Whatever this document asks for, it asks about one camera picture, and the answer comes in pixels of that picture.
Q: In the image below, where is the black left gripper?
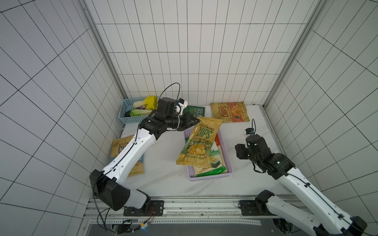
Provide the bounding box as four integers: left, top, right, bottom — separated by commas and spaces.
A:
166, 111, 199, 131

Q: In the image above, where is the sour cream onion chips bag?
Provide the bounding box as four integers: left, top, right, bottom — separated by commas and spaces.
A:
176, 117, 223, 168

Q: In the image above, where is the green white cassava chips bag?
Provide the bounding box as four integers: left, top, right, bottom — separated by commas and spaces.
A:
193, 148, 228, 178

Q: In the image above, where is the sea salt chips bag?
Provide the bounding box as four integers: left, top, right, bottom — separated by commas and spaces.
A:
110, 135, 144, 177

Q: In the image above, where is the cream red cassava chips bag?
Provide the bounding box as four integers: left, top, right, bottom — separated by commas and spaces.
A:
215, 134, 221, 148

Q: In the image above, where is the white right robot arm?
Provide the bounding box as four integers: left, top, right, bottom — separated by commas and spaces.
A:
235, 134, 367, 236

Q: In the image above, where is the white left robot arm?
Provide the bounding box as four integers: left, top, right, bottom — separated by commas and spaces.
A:
90, 97, 200, 214

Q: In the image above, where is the green REAL chips bag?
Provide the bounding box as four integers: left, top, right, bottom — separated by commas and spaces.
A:
184, 106, 205, 118

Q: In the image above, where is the brown orange chips bag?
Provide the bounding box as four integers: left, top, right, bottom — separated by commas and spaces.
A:
210, 102, 250, 123

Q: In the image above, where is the yellow snack bag in basket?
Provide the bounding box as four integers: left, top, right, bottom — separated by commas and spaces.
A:
144, 96, 158, 111

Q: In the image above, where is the purple plastic basket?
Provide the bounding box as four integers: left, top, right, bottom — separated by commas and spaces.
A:
187, 130, 233, 182

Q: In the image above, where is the blue plastic basket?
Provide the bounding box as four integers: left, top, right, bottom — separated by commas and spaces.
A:
118, 97, 147, 124

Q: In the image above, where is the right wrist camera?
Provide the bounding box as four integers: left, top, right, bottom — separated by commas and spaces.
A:
245, 128, 255, 135

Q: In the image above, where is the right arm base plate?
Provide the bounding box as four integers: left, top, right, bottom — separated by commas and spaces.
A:
238, 200, 266, 216

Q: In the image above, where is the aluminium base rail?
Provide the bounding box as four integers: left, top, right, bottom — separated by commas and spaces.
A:
83, 195, 276, 225

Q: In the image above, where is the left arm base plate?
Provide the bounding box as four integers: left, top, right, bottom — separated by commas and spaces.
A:
123, 200, 164, 217

